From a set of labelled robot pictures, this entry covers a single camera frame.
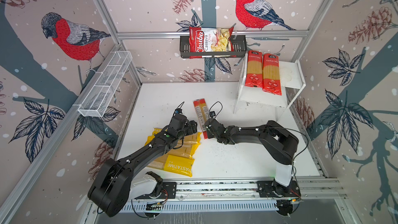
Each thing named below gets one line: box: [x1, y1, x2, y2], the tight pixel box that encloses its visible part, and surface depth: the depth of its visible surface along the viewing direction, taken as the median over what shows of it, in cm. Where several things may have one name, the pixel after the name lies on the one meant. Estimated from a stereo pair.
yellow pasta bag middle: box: [166, 142, 199, 160], surface depth 85 cm
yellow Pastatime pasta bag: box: [146, 154, 195, 178], surface depth 81 cm
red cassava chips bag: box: [189, 26, 237, 59], surface depth 89 cm
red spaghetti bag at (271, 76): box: [262, 53, 282, 96], surface depth 78 cm
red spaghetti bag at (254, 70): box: [244, 50, 263, 88], surface depth 80 cm
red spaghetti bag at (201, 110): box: [192, 98, 210, 140], surface depth 106 cm
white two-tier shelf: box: [233, 53, 307, 121], surface depth 81 cm
